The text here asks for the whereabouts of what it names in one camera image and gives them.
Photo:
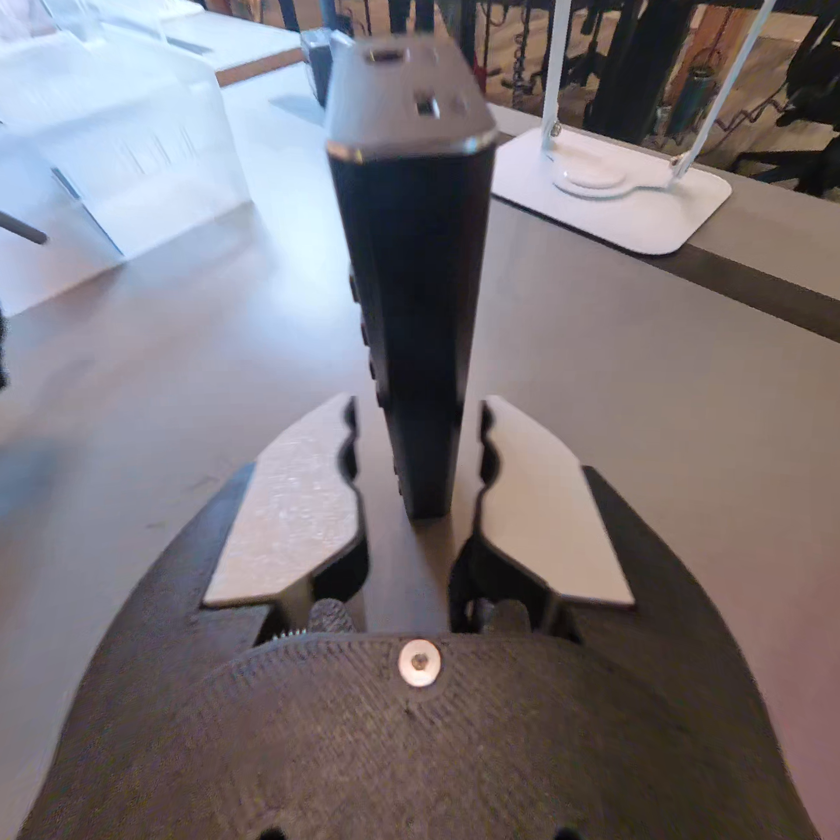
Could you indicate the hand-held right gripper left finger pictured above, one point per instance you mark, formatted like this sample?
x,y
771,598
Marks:
x,y
289,512

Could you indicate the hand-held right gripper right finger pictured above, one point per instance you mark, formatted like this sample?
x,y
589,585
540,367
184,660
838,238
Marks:
x,y
551,518

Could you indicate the tall black usb hub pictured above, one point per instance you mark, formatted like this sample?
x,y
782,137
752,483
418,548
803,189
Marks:
x,y
420,295

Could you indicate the clear plastic bin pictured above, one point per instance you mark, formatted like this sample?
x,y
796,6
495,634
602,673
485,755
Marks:
x,y
131,131

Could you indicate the grey table clamp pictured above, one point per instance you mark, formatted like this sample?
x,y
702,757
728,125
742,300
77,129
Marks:
x,y
318,65

